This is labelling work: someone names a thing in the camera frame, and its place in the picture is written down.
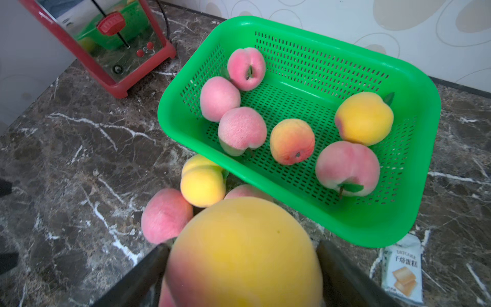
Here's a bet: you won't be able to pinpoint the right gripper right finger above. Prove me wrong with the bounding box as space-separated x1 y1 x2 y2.
317 240 399 307

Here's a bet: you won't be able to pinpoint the orange peach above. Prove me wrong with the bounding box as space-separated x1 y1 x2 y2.
270 118 315 166

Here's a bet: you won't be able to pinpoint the yellow peach near basket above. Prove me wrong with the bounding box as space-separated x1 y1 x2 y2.
180 154 229 208

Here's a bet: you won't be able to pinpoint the yellow red peach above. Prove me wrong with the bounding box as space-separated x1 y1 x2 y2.
164 197 323 306

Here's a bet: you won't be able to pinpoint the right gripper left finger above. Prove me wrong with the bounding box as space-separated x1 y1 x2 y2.
93 244 170 306

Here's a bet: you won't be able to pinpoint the white biscuit packet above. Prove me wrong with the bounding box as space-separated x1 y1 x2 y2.
381 234 423 306

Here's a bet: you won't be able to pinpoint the pink peach with leaf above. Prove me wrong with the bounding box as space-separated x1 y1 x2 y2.
227 47 266 92

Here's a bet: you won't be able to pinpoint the yellow peach front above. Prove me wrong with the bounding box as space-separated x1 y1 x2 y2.
334 92 395 147

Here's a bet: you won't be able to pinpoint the green plastic basket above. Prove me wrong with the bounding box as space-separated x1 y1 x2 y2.
157 15 442 249

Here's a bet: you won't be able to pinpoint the black rear baseboard strip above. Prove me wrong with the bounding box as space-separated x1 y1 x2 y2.
157 0 491 100

